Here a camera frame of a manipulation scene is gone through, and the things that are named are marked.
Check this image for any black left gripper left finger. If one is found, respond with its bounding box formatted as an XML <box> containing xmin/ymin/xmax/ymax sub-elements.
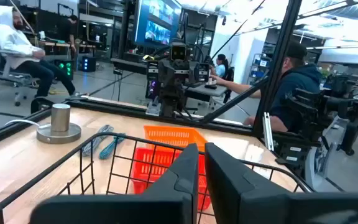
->
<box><xmin>29</xmin><ymin>143</ymin><xmax>200</xmax><ymax>224</ymax></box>

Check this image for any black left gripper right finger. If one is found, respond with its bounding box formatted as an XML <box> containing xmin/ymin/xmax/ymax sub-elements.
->
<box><xmin>204</xmin><ymin>142</ymin><xmax>358</xmax><ymax>224</ymax></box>

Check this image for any grey braided cable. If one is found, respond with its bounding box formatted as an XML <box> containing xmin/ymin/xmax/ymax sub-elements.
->
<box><xmin>81</xmin><ymin>124</ymin><xmax>114</xmax><ymax>157</ymax></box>

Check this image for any grey office desk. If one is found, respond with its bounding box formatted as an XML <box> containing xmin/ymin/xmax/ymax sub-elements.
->
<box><xmin>185</xmin><ymin>83</ymin><xmax>228</xmax><ymax>98</ymax></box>

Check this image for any red plastic basket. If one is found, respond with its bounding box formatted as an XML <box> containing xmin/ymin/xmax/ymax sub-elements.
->
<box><xmin>131</xmin><ymin>147</ymin><xmax>213</xmax><ymax>212</ymax></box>

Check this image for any person seated at desk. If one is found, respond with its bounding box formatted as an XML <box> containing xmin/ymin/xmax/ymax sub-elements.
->
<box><xmin>209</xmin><ymin>54</ymin><xmax>229</xmax><ymax>78</ymax></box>

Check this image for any black office chair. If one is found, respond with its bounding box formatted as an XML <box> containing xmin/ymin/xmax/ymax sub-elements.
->
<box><xmin>224</xmin><ymin>67</ymin><xmax>236</xmax><ymax>104</ymax></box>

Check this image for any orange plastic basket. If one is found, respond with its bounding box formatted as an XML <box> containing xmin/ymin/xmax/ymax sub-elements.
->
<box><xmin>144</xmin><ymin>125</ymin><xmax>208</xmax><ymax>153</ymax></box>

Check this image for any computer tower with blue lights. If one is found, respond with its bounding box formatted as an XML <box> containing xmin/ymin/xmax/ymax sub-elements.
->
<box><xmin>81</xmin><ymin>56</ymin><xmax>96</xmax><ymax>73</ymax></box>

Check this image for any computer tower with green lights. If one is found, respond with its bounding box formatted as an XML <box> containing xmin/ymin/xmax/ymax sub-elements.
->
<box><xmin>54</xmin><ymin>59</ymin><xmax>74</xmax><ymax>80</ymax></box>

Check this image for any black neighbouring robot rig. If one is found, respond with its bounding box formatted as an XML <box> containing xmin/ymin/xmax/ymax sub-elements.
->
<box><xmin>275</xmin><ymin>73</ymin><xmax>358</xmax><ymax>158</ymax></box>

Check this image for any person in black standing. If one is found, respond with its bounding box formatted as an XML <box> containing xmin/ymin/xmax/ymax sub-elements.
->
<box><xmin>59</xmin><ymin>14</ymin><xmax>79</xmax><ymax>60</ymax></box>

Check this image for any wooden workshop desk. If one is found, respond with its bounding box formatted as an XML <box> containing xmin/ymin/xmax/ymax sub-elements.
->
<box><xmin>35</xmin><ymin>40</ymin><xmax>96</xmax><ymax>60</ymax></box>

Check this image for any person in dark hoodie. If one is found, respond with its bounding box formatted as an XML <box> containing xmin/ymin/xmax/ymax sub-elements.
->
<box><xmin>211</xmin><ymin>42</ymin><xmax>323</xmax><ymax>133</ymax></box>

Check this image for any metal cylinder on round base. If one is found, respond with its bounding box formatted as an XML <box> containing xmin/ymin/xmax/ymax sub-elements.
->
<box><xmin>36</xmin><ymin>103</ymin><xmax>82</xmax><ymax>144</ymax></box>

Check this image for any grey office chair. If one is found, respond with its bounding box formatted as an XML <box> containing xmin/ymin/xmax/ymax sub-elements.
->
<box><xmin>0</xmin><ymin>26</ymin><xmax>40</xmax><ymax>107</ymax></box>

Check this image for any person in white hoodie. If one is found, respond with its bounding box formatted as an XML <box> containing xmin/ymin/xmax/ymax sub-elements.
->
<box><xmin>0</xmin><ymin>5</ymin><xmax>78</xmax><ymax>98</ymax></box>

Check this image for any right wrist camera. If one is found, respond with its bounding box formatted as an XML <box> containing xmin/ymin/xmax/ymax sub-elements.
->
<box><xmin>169</xmin><ymin>42</ymin><xmax>188</xmax><ymax>62</ymax></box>

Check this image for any large wall monitor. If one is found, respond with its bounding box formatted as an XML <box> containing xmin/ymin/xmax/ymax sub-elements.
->
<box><xmin>134</xmin><ymin>0</ymin><xmax>183</xmax><ymax>48</ymax></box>

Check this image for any silver aluminium bracket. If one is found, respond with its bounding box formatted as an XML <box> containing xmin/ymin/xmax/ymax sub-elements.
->
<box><xmin>262</xmin><ymin>112</ymin><xmax>275</xmax><ymax>152</ymax></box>

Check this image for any teal braided cable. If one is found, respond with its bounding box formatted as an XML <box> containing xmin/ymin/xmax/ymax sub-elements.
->
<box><xmin>98</xmin><ymin>133</ymin><xmax>126</xmax><ymax>161</ymax></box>

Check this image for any black wire basket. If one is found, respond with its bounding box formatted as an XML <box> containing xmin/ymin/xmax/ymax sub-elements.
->
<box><xmin>0</xmin><ymin>132</ymin><xmax>313</xmax><ymax>224</ymax></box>

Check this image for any black table frame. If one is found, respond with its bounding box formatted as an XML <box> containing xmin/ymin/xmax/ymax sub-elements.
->
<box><xmin>0</xmin><ymin>0</ymin><xmax>304</xmax><ymax>150</ymax></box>

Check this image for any white cable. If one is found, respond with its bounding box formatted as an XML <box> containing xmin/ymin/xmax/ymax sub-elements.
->
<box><xmin>4</xmin><ymin>119</ymin><xmax>40</xmax><ymax>128</ymax></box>

